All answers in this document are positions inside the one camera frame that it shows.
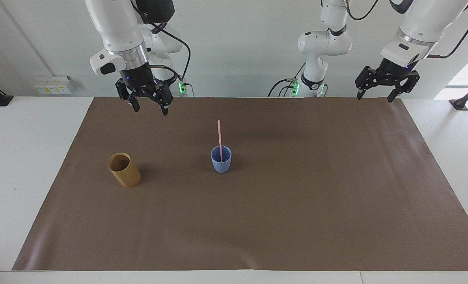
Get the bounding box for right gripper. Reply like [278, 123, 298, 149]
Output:
[115, 64, 174, 116]

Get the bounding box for blue cup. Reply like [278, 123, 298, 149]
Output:
[210, 145, 233, 174]

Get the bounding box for white wall socket box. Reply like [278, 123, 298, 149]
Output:
[34, 75, 72, 95]

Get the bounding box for brown cylindrical cup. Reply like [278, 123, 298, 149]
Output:
[107, 152, 142, 188]

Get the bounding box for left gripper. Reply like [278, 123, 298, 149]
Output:
[355, 58, 421, 103]

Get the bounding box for black cable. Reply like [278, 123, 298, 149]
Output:
[268, 62, 308, 97]
[427, 0, 468, 59]
[346, 0, 380, 21]
[130, 0, 192, 83]

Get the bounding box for pink chopstick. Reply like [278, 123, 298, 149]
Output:
[217, 120, 224, 163]

